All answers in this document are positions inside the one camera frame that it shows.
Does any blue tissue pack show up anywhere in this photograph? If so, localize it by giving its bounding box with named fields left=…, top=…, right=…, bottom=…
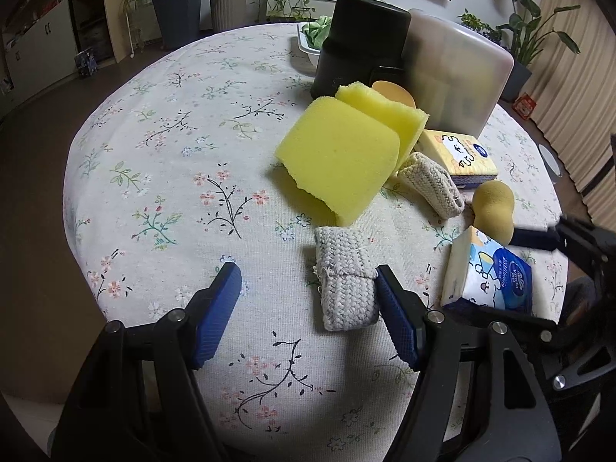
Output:
left=440, top=226, right=532, bottom=314

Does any tan gourd-shaped sponge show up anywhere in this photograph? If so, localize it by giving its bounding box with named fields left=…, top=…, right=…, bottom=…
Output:
left=472, top=181, right=515, bottom=245

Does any cream knitted pad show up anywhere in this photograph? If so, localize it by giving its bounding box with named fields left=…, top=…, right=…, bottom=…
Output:
left=397, top=151, right=465, bottom=220

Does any white round floor device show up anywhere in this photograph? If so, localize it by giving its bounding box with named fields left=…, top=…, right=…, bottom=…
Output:
left=538, top=144, right=563, bottom=184

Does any white plastic tray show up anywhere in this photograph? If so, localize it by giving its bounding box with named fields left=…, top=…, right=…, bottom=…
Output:
left=296, top=23, right=321, bottom=68

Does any wooden cabinet shelving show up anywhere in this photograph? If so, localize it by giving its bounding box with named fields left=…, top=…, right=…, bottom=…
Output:
left=1, top=0, right=115, bottom=116

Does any beige curtain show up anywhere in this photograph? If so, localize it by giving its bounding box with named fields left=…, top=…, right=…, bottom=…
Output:
left=521, top=0, right=616, bottom=232

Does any large leaf corner plant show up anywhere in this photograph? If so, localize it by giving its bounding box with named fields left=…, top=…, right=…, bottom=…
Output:
left=456, top=0, right=583, bottom=104

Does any yellow rectangular sponge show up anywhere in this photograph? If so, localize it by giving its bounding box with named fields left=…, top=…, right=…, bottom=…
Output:
left=275, top=97, right=400, bottom=226
left=335, top=81, right=429, bottom=172

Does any white ribbed planter plant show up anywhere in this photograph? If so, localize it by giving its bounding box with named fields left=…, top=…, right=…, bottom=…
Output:
left=210, top=0, right=248, bottom=33

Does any floral tablecloth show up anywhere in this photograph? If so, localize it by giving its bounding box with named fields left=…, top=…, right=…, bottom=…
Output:
left=62, top=22, right=567, bottom=462

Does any yellow cut egg sponge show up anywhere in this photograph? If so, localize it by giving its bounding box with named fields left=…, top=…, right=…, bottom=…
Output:
left=372, top=80, right=415, bottom=107

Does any green satin cloth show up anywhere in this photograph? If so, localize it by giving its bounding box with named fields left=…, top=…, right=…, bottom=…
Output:
left=302, top=16, right=332, bottom=50

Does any grey knitted pad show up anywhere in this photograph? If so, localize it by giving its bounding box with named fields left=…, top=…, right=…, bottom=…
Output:
left=314, top=226, right=379, bottom=331

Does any black cylinder container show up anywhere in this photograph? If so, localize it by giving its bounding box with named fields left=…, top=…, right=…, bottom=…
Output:
left=310, top=0, right=411, bottom=99

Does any yellow tissue pack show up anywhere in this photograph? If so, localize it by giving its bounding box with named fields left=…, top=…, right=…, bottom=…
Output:
left=415, top=129, right=498, bottom=189

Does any dark square planter plant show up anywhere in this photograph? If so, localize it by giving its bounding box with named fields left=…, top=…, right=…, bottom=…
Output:
left=122, top=0, right=218, bottom=51

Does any translucent plastic storage box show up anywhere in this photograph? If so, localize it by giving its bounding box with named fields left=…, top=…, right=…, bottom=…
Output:
left=403, top=8, right=514, bottom=138

